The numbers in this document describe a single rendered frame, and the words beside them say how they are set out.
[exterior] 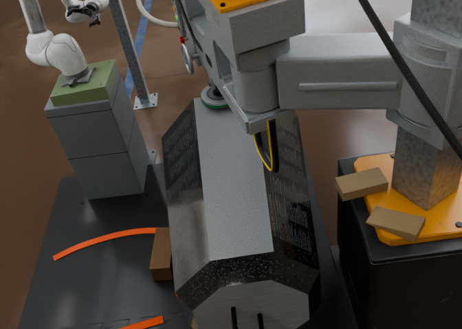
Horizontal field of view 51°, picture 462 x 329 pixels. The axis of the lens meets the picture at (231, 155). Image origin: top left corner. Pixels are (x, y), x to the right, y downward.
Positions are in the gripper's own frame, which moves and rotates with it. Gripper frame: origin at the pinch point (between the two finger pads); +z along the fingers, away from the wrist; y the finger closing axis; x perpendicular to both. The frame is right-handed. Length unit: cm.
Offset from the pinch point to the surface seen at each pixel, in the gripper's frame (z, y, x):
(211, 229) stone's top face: 117, -104, -3
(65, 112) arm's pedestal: 22, -12, -49
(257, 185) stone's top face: 94, -117, 9
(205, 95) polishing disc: 32, -82, 7
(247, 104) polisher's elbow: 104, -94, 48
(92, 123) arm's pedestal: 18, -29, -51
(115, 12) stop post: -85, -1, -24
